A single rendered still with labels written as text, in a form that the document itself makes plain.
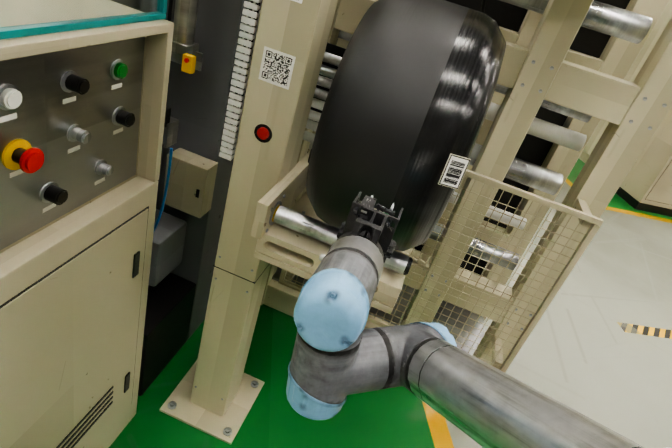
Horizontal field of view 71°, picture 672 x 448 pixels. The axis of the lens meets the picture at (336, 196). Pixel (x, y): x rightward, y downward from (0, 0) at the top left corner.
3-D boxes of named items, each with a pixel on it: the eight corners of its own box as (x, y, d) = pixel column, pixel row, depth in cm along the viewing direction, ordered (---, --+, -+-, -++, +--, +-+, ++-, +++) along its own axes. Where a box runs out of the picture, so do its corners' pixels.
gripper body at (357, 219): (406, 207, 71) (396, 237, 60) (387, 255, 74) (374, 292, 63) (358, 189, 72) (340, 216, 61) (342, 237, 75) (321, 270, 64)
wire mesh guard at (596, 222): (278, 283, 182) (322, 117, 149) (279, 280, 184) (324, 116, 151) (501, 377, 171) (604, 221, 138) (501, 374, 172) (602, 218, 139)
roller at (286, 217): (267, 218, 110) (275, 201, 112) (270, 222, 115) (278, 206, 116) (407, 274, 106) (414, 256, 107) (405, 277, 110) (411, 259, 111)
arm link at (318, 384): (377, 415, 59) (399, 345, 55) (293, 432, 54) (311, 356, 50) (351, 370, 65) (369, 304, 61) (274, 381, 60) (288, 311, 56)
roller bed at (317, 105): (285, 136, 154) (306, 46, 140) (301, 124, 167) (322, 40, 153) (341, 157, 151) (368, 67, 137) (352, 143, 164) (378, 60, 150)
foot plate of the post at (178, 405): (159, 410, 157) (159, 406, 156) (201, 354, 181) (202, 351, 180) (230, 445, 154) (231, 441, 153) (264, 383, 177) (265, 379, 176)
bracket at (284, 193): (249, 236, 111) (257, 201, 106) (306, 174, 145) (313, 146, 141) (262, 241, 110) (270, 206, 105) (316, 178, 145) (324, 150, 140)
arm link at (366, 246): (367, 310, 59) (308, 285, 60) (373, 292, 63) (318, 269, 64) (387, 260, 56) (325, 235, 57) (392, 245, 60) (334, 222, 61)
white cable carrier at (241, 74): (218, 156, 119) (251, -49, 96) (227, 150, 123) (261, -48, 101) (234, 162, 118) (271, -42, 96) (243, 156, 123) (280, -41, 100)
